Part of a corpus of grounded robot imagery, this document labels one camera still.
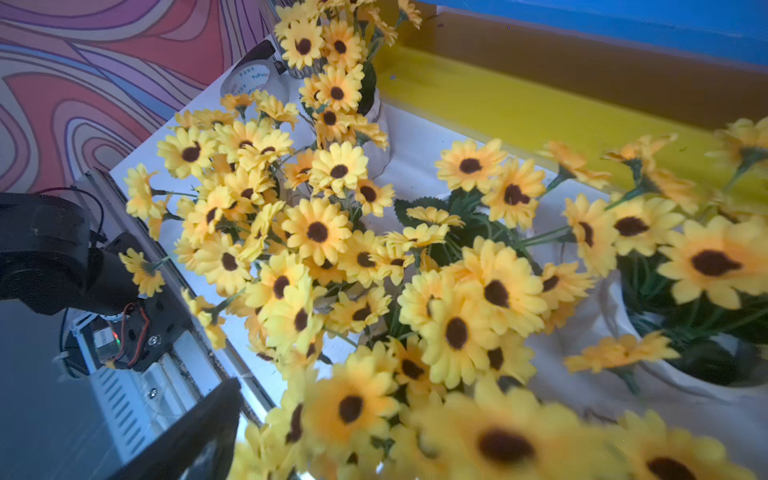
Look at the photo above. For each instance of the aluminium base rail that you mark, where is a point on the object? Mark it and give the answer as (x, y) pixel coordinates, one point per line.
(149, 367)

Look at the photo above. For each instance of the clear tape roll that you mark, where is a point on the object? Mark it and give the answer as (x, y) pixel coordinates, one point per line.
(258, 70)

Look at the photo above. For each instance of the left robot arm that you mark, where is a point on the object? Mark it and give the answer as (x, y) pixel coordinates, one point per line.
(56, 261)

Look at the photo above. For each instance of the yellow shelf unit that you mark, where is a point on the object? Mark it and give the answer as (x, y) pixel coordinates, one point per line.
(527, 85)

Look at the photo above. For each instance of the sunflower pot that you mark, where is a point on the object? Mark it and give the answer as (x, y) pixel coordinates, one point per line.
(319, 272)
(231, 156)
(331, 46)
(359, 422)
(691, 267)
(485, 280)

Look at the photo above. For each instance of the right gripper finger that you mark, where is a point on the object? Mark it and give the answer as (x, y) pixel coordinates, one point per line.
(200, 445)

